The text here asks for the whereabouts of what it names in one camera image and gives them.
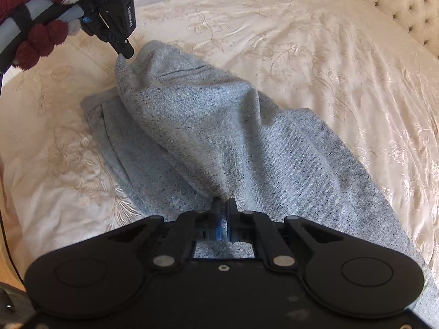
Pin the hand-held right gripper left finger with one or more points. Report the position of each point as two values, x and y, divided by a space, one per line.
217 228

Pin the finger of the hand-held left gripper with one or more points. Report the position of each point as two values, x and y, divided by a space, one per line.
124 48

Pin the cream embroidered bedspread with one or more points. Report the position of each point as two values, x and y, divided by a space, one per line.
308 41

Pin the cream tufted headboard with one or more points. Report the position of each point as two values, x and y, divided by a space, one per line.
404 0

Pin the light blue speckled pants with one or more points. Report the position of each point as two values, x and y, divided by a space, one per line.
223 126

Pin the person's left hand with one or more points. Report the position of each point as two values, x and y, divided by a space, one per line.
41 39

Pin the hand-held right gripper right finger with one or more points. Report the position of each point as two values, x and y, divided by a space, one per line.
232 228

